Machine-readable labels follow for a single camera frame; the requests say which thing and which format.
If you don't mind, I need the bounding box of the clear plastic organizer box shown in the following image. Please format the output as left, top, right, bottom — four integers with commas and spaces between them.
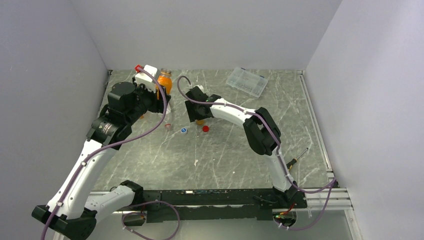
226, 67, 269, 98

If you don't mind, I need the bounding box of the orange juice bottle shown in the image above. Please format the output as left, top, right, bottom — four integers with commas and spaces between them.
157, 68, 173, 95

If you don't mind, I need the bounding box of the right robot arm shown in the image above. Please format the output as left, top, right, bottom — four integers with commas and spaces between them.
183, 86, 308, 209

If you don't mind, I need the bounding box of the orange bottle cap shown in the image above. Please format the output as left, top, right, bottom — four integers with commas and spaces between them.
195, 120, 205, 126

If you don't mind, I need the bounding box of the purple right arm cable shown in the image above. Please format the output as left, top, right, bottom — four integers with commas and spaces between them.
176, 75, 337, 232

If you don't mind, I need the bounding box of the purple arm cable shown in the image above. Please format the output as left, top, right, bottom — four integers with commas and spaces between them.
176, 75, 337, 232
40, 67, 169, 240

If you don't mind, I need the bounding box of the black yellow screwdriver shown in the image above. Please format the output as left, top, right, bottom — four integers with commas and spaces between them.
286, 147, 309, 171

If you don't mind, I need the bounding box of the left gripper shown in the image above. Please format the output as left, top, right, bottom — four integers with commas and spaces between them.
126, 76, 171, 125

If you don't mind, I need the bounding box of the clear red-label water bottle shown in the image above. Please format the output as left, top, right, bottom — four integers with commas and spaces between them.
163, 99, 174, 130

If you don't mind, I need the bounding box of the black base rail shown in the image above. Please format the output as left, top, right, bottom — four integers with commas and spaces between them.
122, 188, 308, 223

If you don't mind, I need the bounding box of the blue white bottle cap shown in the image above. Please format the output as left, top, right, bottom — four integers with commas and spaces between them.
180, 127, 188, 134

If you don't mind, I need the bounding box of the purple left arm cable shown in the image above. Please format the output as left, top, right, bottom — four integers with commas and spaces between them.
40, 67, 169, 240

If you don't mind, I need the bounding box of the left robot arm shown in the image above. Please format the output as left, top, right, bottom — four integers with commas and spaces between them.
31, 81, 171, 240

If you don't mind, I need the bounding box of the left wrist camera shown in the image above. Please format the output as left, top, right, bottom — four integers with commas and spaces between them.
133, 64, 159, 93

